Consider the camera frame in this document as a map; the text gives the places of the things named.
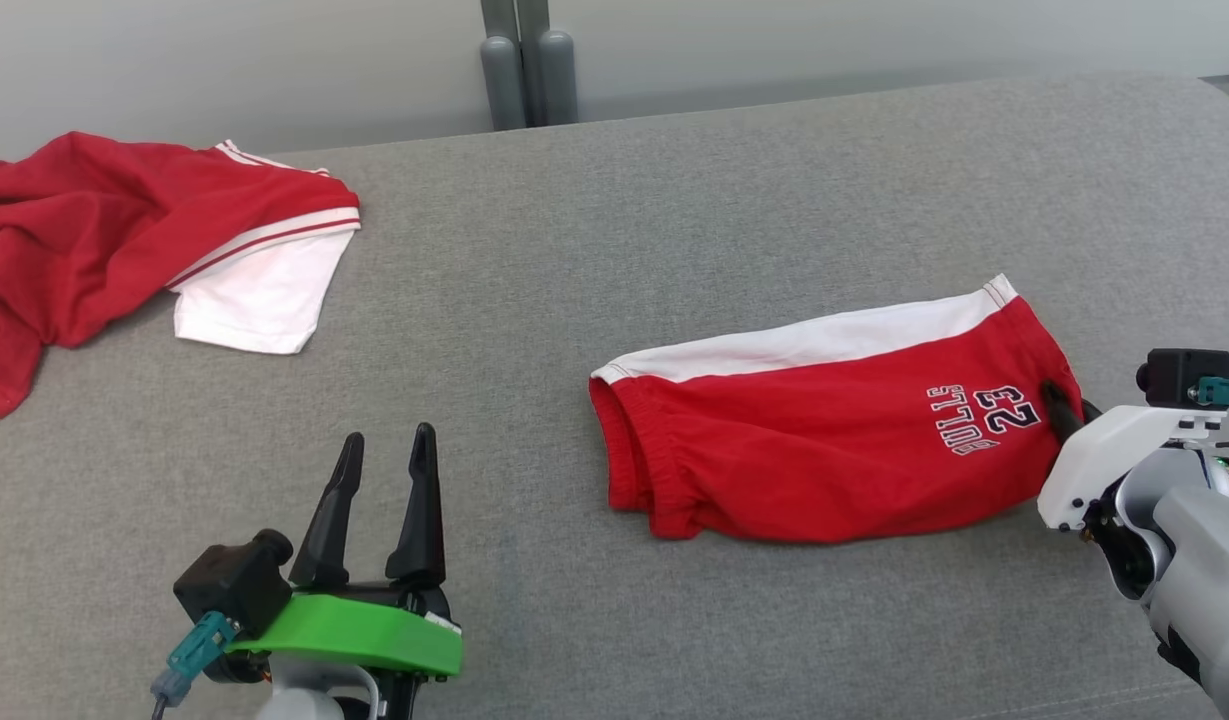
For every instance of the red white jersey shirt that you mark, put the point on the red white jersey shirt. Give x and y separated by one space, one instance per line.
94 230

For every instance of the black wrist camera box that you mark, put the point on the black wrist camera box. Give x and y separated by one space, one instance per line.
1179 375
229 590

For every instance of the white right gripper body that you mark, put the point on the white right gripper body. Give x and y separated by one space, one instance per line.
1094 460

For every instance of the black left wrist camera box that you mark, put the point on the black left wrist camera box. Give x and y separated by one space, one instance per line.
229 590

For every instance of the red white basketball shorts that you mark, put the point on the red white basketball shorts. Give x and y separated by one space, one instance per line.
804 440

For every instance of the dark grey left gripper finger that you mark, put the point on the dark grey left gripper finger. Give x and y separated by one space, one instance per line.
421 530
329 540

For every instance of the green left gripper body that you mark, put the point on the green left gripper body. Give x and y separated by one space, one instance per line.
354 635

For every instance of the grey metal frame post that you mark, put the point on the grey metal frame post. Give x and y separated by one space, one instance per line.
529 80

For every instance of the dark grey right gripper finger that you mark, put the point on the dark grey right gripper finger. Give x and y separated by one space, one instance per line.
1090 410
1064 415

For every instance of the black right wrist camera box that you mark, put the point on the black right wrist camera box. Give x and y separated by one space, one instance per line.
1179 375

